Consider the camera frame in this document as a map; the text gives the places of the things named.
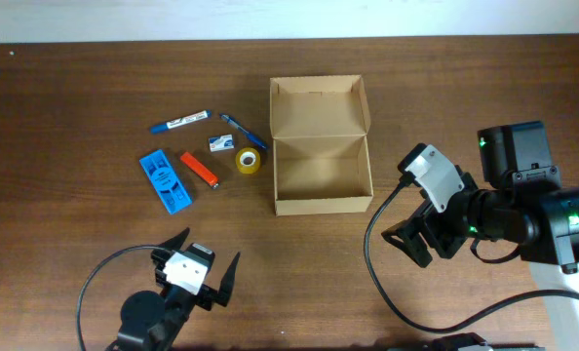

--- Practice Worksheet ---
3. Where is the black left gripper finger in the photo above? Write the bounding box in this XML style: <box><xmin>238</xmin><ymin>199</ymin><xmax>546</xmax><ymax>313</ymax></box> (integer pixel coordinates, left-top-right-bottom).
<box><xmin>155</xmin><ymin>227</ymin><xmax>190</xmax><ymax>252</ymax></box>
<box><xmin>215</xmin><ymin>253</ymin><xmax>241</xmax><ymax>307</ymax></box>

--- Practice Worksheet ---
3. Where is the blue plastic tray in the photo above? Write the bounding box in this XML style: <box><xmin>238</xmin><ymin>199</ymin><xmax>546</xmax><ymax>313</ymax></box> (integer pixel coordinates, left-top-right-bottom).
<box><xmin>139</xmin><ymin>149</ymin><xmax>192</xmax><ymax>215</ymax></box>

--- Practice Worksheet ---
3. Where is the orange black stapler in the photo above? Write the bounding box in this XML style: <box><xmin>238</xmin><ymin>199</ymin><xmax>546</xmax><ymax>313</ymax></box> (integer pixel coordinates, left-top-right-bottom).
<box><xmin>179</xmin><ymin>152</ymin><xmax>219</xmax><ymax>189</ymax></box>

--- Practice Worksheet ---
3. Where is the yellow clear tape roll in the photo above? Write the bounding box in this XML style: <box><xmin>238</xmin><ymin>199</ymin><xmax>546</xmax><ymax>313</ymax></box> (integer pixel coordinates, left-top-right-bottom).
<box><xmin>236</xmin><ymin>147</ymin><xmax>261</xmax><ymax>175</ymax></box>

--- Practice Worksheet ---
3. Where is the blue ballpoint pen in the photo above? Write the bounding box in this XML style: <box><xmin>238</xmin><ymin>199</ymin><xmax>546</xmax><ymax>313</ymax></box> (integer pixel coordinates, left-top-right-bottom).
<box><xmin>219</xmin><ymin>113</ymin><xmax>268</xmax><ymax>150</ymax></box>

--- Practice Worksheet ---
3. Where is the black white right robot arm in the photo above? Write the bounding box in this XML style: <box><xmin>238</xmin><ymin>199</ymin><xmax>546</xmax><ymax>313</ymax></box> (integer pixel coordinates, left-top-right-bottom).
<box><xmin>382</xmin><ymin>121</ymin><xmax>579</xmax><ymax>350</ymax></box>

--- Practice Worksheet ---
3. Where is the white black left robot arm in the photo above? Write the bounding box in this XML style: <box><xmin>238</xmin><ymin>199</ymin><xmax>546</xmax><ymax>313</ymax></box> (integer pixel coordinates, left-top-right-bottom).
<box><xmin>107</xmin><ymin>228</ymin><xmax>240</xmax><ymax>351</ymax></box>

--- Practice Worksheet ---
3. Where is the blue white whiteboard marker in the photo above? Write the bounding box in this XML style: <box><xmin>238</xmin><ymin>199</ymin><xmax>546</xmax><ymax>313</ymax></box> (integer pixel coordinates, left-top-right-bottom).
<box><xmin>150</xmin><ymin>110</ymin><xmax>212</xmax><ymax>135</ymax></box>

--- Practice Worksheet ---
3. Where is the open cardboard box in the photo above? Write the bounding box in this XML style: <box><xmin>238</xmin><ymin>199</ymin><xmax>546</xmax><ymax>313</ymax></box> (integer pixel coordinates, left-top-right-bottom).
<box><xmin>269</xmin><ymin>75</ymin><xmax>373</xmax><ymax>216</ymax></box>

